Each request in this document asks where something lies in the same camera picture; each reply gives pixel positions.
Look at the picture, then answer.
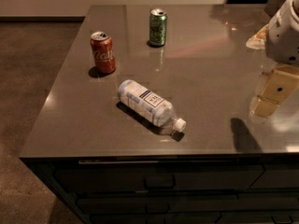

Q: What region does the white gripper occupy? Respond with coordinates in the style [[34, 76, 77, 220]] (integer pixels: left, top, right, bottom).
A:
[[252, 0, 299, 118]]

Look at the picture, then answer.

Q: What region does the blue plastic water bottle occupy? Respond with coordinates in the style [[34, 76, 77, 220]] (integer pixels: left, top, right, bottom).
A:
[[118, 79, 187, 133]]

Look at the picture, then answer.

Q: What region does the crumpled chip bag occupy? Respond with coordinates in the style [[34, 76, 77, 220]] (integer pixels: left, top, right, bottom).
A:
[[246, 25, 268, 49]]

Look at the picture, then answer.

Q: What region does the dark counter cabinet with drawers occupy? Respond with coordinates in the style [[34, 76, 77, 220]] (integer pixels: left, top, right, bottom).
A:
[[21, 156, 299, 224]]

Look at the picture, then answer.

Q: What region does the green soda can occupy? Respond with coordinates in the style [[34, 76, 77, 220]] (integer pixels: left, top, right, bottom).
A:
[[149, 8, 167, 47]]

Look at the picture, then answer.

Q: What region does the red cola can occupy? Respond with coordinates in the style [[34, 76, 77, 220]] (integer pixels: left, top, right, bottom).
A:
[[90, 31, 116, 74]]

